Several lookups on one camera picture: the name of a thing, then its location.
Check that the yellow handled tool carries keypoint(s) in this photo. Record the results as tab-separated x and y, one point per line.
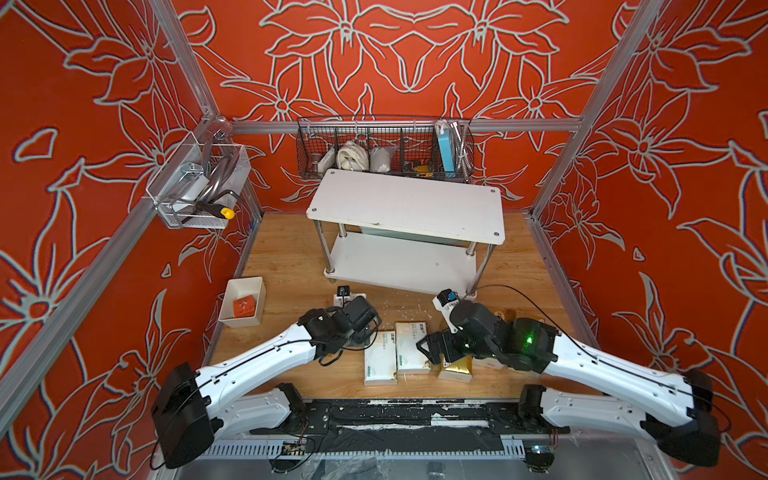
206	215

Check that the white cloth roll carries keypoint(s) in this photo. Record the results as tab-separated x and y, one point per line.
352	157

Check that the white tissue pack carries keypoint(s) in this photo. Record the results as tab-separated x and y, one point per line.
380	360
409	360

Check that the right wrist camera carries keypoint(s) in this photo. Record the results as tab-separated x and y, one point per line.
444	302

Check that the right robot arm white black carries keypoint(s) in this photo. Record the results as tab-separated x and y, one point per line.
673	411

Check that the white square tray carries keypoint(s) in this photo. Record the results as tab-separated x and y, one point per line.
237	288

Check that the blue box in basket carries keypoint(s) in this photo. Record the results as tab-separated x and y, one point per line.
445	135

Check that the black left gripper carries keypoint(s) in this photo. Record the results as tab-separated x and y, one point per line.
365	337

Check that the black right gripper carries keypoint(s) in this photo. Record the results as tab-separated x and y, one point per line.
444	338

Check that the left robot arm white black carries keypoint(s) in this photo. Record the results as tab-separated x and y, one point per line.
196	407

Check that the gold tissue pack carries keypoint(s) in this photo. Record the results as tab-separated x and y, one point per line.
456	371
507	315

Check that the black wire basket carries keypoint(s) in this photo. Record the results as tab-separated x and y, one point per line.
436	148

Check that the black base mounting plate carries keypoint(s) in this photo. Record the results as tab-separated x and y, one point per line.
497	416

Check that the clear plastic wall bin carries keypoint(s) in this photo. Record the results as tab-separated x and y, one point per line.
209	171

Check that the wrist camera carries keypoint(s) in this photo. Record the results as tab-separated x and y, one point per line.
444	302
344	296

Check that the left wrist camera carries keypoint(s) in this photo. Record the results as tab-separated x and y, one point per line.
344	296

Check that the white two-tier shelf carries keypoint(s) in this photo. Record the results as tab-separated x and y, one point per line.
408	234

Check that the orange block in tray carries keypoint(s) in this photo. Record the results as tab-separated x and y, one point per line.
244	307

